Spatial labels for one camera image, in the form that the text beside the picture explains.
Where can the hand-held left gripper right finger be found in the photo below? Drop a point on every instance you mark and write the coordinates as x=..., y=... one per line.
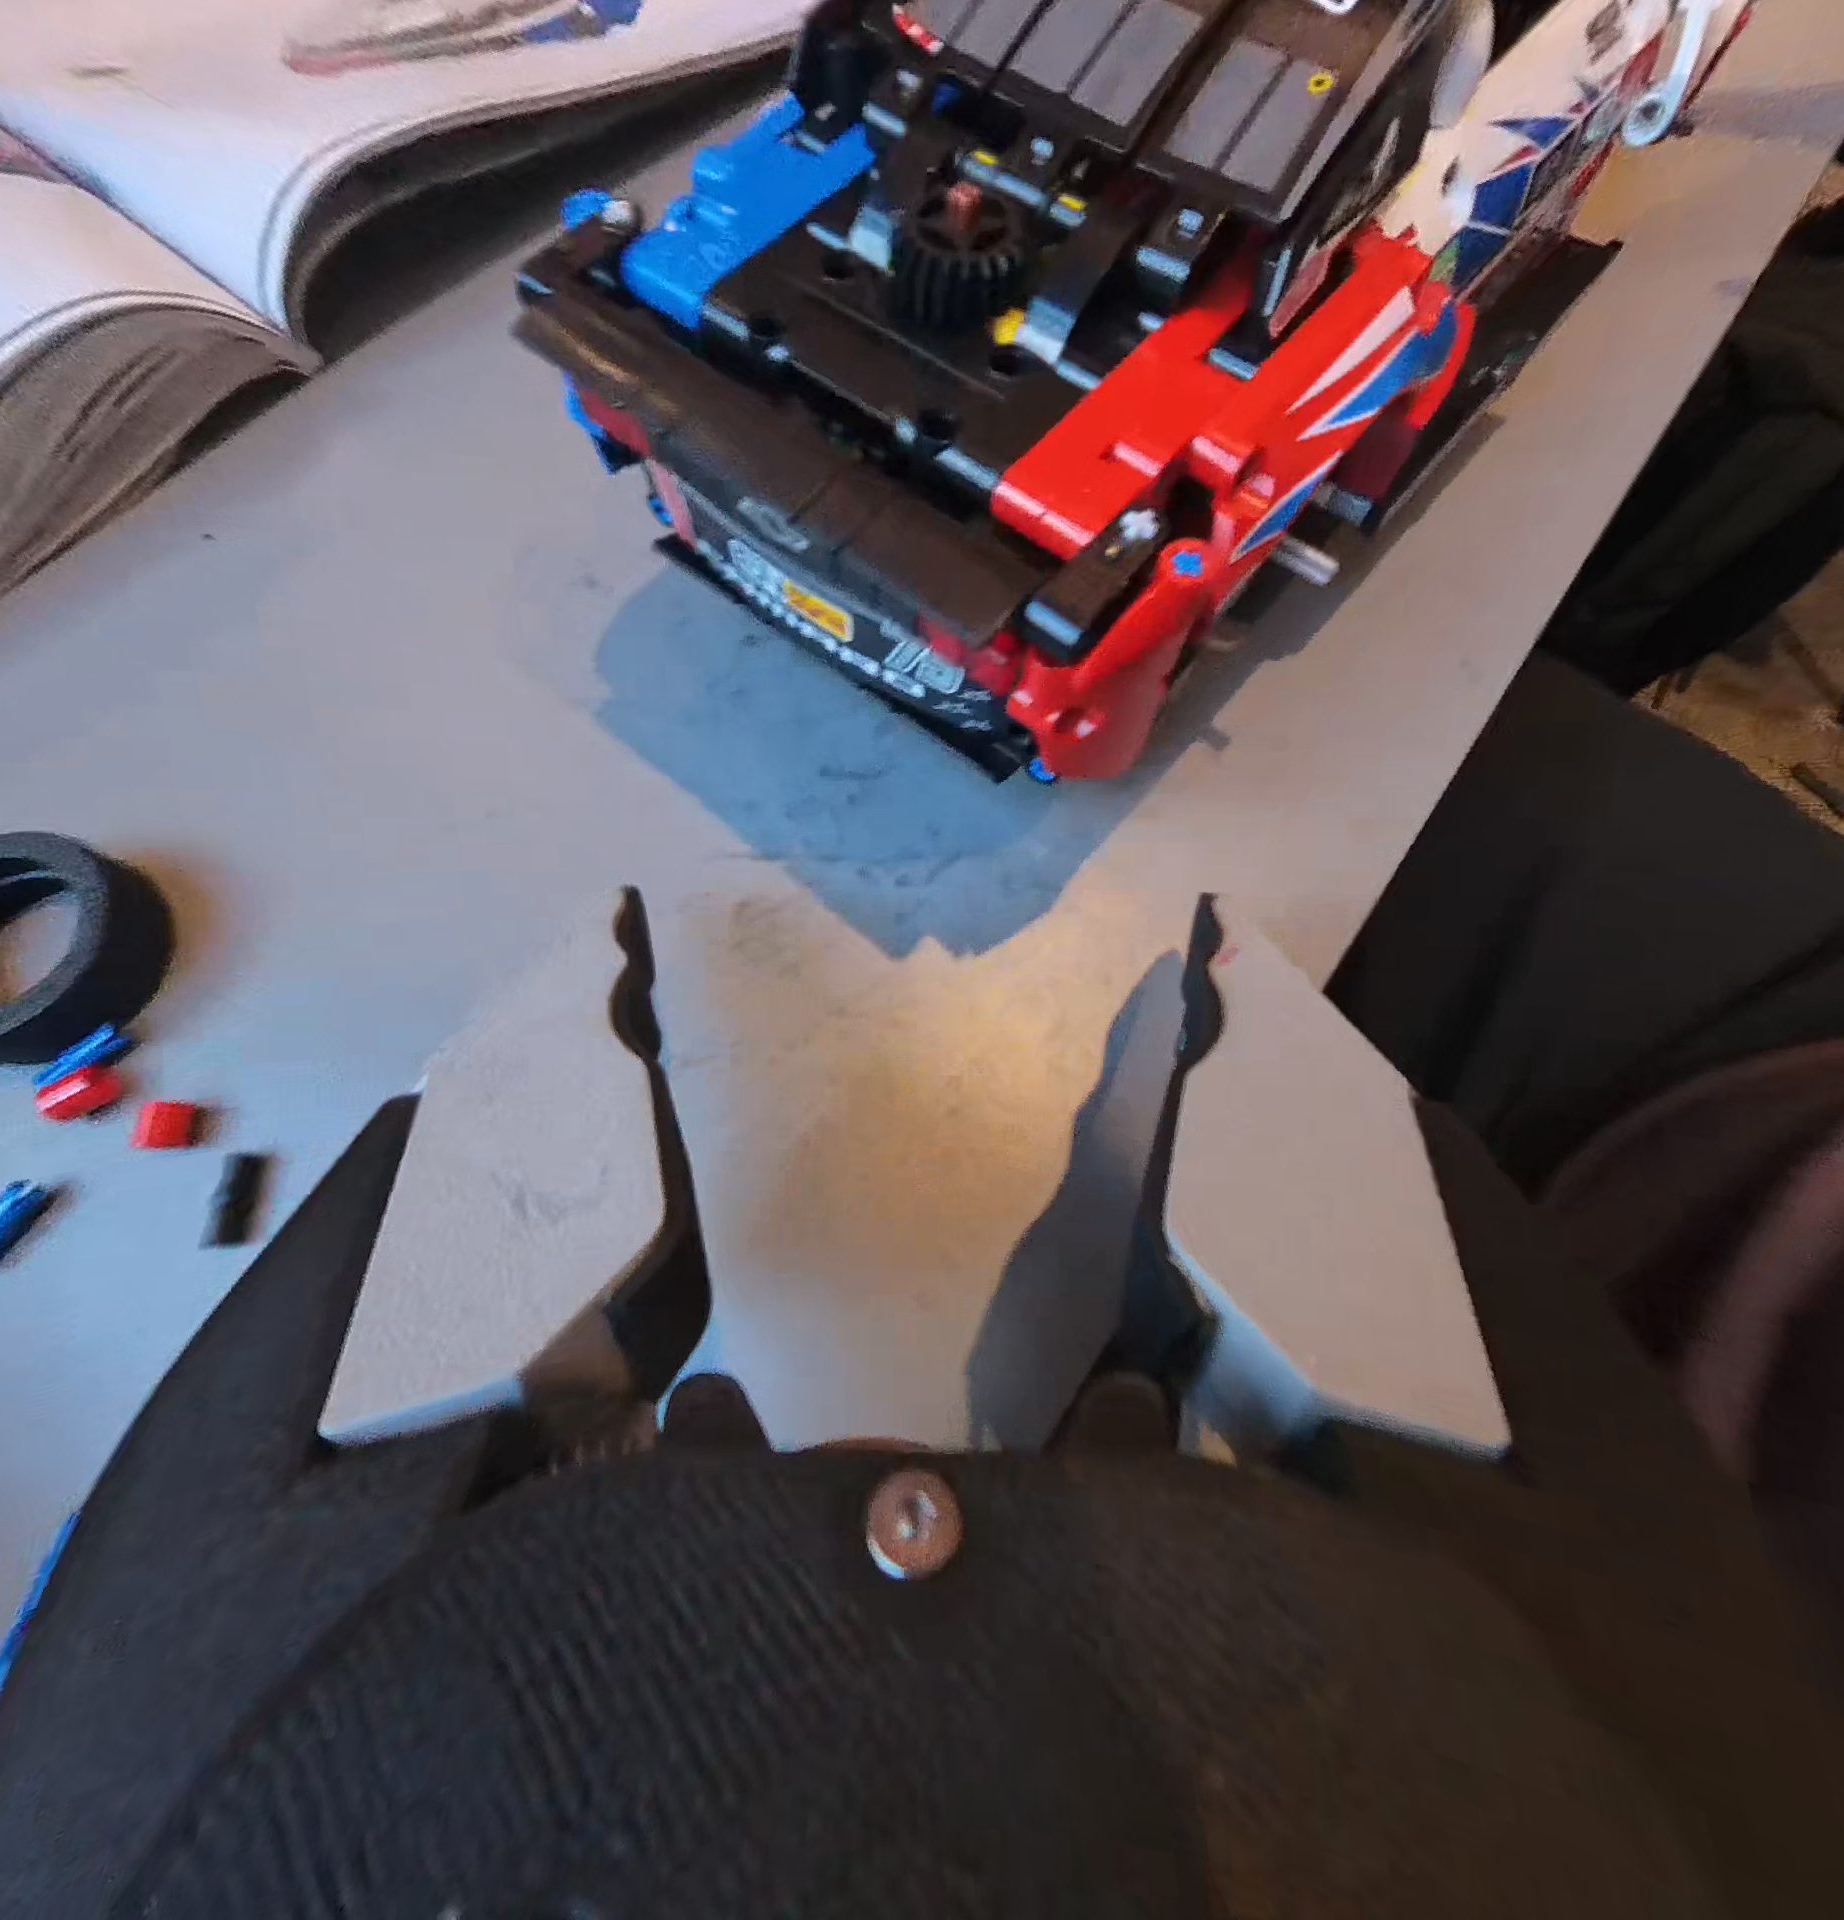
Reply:
x=1310, y=1201

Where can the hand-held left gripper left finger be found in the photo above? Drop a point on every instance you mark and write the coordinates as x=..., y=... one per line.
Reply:
x=532, y=1201

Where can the black connector pin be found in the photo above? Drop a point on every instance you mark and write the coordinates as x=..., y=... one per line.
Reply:
x=235, y=1201

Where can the small red bush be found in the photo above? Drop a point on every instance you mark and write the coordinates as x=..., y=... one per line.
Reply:
x=79, y=1095
x=168, y=1126

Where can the grey desk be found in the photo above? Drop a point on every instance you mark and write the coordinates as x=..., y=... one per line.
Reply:
x=411, y=601

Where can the person's black pants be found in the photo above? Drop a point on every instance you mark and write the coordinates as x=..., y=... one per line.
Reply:
x=1613, y=900

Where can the person's brown sweater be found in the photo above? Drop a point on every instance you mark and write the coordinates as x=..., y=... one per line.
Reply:
x=1763, y=1350

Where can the black rubber toy tire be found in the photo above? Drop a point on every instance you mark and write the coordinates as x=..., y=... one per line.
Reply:
x=111, y=916

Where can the black yellow tool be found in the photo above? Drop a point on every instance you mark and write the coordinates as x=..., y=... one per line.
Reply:
x=1837, y=801

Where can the toy brick race car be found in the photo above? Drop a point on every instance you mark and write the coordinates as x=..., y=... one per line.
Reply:
x=1162, y=451

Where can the black office chair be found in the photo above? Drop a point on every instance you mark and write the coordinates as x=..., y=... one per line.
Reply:
x=1732, y=451

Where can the open instruction booklet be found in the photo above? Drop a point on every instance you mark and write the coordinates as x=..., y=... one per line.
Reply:
x=186, y=225

